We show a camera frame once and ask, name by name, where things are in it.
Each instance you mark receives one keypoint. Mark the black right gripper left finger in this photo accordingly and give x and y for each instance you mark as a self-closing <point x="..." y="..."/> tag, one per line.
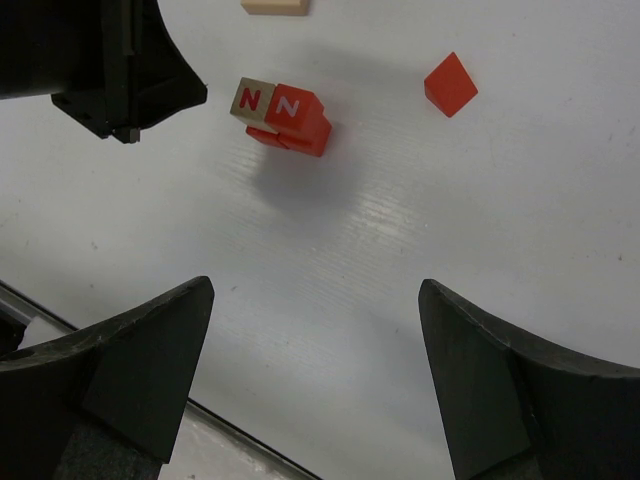
<point x="115" y="390"/>

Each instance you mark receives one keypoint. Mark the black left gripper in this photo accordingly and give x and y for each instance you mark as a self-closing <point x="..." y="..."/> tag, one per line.
<point x="83" y="54"/>

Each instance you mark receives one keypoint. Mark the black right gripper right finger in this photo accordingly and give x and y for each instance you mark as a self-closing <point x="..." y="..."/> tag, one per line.
<point x="517" y="406"/>

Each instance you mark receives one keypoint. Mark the natural wood cube red N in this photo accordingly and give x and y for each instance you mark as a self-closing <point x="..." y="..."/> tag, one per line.
<point x="251" y="103"/>

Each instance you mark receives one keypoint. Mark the long natural wood block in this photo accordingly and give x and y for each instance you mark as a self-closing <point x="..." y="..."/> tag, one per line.
<point x="276" y="7"/>

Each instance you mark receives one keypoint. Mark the red cube white letter N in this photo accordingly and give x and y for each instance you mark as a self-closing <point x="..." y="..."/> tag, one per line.
<point x="294" y="112"/>

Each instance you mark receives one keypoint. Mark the plain red wood block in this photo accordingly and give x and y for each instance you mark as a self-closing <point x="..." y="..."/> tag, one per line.
<point x="449" y="87"/>

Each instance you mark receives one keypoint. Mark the red cube white pattern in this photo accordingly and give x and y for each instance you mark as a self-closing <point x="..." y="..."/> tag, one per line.
<point x="265" y="137"/>

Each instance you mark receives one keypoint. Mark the red cube letter R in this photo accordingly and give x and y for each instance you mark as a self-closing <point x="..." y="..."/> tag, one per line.
<point x="313" y="145"/>

